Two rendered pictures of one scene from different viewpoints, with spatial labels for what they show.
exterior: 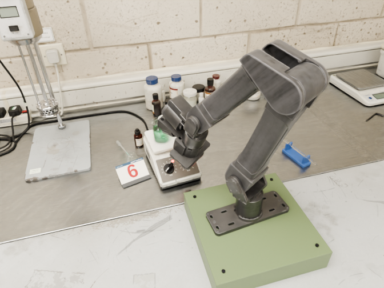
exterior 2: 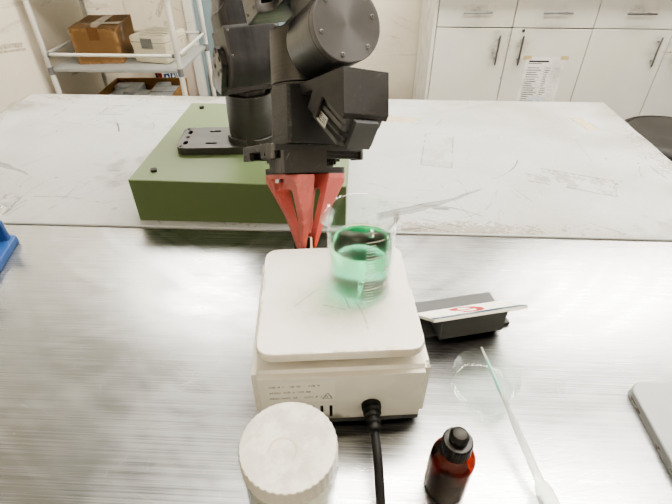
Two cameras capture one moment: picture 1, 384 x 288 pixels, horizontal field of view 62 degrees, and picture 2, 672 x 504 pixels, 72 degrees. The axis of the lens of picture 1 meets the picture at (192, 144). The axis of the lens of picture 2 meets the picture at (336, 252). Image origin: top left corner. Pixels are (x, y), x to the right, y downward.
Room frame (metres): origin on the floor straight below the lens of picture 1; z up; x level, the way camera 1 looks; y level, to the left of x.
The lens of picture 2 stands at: (1.07, 0.16, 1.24)
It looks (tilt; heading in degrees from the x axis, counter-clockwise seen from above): 38 degrees down; 197
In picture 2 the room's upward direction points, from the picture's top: straight up
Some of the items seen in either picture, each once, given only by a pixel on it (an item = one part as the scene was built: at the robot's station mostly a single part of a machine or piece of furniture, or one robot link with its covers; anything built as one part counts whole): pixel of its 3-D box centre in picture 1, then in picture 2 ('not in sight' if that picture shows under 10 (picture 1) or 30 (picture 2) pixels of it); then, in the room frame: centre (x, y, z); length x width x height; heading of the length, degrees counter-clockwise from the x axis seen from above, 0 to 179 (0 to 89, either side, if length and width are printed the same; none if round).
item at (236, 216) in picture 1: (248, 202); (251, 115); (0.52, -0.13, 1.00); 0.20 x 0.07 x 0.08; 110
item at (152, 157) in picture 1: (170, 154); (335, 312); (0.79, 0.07, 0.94); 0.22 x 0.13 x 0.08; 20
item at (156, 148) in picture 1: (166, 138); (337, 296); (0.81, 0.08, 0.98); 0.12 x 0.12 x 0.01; 20
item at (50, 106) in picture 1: (38, 76); not in sight; (0.90, 0.46, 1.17); 0.07 x 0.07 x 0.25
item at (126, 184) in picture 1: (133, 172); (464, 306); (0.73, 0.18, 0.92); 0.09 x 0.06 x 0.04; 119
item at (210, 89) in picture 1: (210, 91); not in sight; (1.18, -0.08, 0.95); 0.04 x 0.04 x 0.11
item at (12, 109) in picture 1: (14, 111); not in sight; (1.06, 0.68, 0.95); 0.07 x 0.04 x 0.02; 15
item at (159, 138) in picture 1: (161, 130); (357, 250); (0.80, 0.09, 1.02); 0.06 x 0.05 x 0.08; 133
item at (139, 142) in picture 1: (138, 136); (452, 459); (0.89, 0.19, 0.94); 0.03 x 0.03 x 0.07
